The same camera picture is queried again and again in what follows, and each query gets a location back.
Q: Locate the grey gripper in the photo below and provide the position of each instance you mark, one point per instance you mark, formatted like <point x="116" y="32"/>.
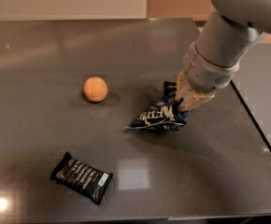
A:
<point x="205" y="70"/>

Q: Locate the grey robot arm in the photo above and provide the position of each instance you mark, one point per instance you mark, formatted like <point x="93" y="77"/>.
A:
<point x="234" y="27"/>

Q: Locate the black snack bar wrapper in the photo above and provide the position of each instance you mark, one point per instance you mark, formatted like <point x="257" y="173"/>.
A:
<point x="82" y="178"/>

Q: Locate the blue kettle chip bag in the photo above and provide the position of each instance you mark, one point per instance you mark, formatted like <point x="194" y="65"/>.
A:
<point x="163" y="115"/>

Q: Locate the grey side table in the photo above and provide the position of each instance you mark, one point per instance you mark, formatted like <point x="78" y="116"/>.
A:
<point x="253" y="86"/>

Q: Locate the orange fruit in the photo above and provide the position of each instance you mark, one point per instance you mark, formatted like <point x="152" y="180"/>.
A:
<point x="95" y="89"/>

